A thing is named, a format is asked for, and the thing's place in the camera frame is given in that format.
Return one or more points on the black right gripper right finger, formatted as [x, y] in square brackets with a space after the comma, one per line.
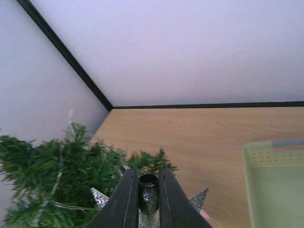
[175, 209]

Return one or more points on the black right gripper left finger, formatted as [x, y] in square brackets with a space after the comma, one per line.
[121, 210]

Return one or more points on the silver star ornament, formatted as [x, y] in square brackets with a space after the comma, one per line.
[149, 200]

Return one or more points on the clear led string lights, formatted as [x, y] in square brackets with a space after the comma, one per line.
[48, 200]

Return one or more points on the small green christmas tree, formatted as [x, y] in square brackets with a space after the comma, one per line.
[32, 170]

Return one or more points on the light green plastic basket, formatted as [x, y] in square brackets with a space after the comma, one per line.
[274, 175]

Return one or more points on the black corner frame post left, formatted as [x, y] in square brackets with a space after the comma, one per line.
[66, 54]

